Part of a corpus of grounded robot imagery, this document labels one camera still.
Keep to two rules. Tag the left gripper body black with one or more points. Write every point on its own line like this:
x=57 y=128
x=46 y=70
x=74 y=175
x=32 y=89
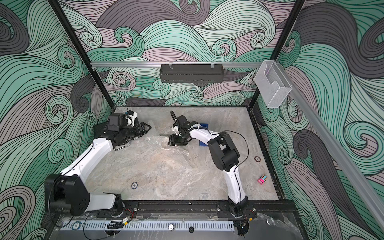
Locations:
x=131 y=132

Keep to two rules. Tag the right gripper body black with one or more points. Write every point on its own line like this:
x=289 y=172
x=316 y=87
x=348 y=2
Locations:
x=178 y=140

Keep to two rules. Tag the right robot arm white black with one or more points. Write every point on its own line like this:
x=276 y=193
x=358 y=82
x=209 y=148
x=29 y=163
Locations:
x=225 y=156

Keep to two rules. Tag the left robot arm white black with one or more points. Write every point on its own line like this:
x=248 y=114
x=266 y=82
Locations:
x=66 y=193

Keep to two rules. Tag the black ribbed case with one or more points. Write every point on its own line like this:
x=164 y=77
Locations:
x=101 y=131

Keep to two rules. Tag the pink small box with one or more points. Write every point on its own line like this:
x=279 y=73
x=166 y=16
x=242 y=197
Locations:
x=262 y=179

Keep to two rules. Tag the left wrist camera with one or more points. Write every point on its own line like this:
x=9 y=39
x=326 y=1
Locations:
x=120 y=121

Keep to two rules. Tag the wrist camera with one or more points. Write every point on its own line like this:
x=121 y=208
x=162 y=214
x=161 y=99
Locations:
x=120 y=121
x=181 y=125

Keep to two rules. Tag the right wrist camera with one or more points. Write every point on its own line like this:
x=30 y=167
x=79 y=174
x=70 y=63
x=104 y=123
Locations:
x=181 y=125

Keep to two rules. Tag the black wall tray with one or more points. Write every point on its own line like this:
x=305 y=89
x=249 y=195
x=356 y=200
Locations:
x=192 y=73

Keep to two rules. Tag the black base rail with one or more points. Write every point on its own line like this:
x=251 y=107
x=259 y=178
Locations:
x=140 y=209

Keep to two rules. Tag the white slotted cable duct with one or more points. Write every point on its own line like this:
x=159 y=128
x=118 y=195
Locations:
x=225 y=226

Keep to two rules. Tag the clear acrylic wall holder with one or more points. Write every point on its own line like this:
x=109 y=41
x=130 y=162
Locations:
x=272 y=82

